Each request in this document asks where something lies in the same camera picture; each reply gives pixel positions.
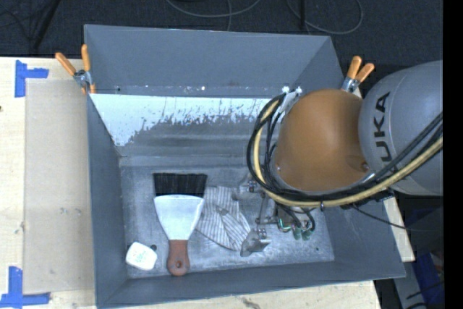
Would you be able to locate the striped white cloth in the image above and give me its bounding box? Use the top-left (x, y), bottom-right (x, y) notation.
top-left (195, 185), bottom-right (253, 252)

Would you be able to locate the white brush with red-brown handle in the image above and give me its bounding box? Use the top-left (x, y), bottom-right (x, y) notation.
top-left (152, 172), bottom-right (209, 277)

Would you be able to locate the small white rounded packet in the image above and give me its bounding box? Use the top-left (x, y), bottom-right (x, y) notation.
top-left (124, 241), bottom-right (159, 271)

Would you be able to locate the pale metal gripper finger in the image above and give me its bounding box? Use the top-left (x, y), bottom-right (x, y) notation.
top-left (231, 180), bottom-right (259, 202)
top-left (239, 226), bottom-right (273, 258)

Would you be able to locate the grey metal bin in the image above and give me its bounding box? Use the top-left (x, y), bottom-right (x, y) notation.
top-left (83, 24), bottom-right (407, 309)

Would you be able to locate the pale brown cardboard board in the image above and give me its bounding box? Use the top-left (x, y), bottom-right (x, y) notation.
top-left (22, 78), bottom-right (95, 296)

